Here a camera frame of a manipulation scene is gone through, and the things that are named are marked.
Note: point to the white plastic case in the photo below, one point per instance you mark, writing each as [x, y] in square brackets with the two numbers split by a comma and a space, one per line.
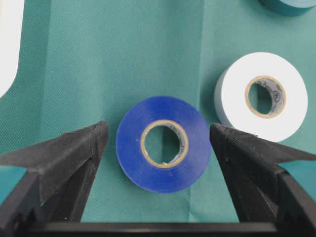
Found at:
[11, 18]

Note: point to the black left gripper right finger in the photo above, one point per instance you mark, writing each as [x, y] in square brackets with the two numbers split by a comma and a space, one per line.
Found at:
[273, 186]

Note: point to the blue tape roll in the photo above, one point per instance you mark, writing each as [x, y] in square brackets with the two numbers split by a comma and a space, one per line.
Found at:
[189, 126]

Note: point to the teal tape roll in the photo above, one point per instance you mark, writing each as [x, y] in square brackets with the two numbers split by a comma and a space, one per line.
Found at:
[289, 7]

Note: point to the green table cloth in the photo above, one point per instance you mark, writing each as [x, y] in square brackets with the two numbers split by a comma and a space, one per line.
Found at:
[82, 61]

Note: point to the white tape roll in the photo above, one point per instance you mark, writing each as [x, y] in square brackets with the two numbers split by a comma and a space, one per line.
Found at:
[279, 78]

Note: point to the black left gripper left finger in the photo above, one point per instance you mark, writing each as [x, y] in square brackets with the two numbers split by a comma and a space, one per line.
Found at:
[50, 181]

